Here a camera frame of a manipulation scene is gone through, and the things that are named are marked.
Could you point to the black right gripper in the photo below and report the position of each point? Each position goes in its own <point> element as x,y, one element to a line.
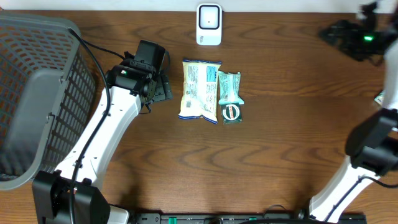
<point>351,27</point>

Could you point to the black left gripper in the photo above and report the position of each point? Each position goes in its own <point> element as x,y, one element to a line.
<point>164,88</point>

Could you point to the cream blue snack bag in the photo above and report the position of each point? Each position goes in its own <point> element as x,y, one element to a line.
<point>200,87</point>

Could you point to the mint green snack packet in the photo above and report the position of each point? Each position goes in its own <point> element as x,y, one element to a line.
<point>229,88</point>

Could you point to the dark green round-logo packet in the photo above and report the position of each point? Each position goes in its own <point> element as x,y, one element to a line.
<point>231,113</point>

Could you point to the green Kleenex tissue pack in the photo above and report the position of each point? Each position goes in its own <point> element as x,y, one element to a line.
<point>379,98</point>

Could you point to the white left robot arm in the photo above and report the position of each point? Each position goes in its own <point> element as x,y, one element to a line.
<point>72,192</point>

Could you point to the white barcode scanner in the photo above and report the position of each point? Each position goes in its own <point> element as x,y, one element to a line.
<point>209,24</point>

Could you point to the grey plastic mesh basket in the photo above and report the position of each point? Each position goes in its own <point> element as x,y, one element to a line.
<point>47,93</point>

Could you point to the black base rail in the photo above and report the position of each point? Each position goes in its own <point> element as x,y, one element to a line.
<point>158,218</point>

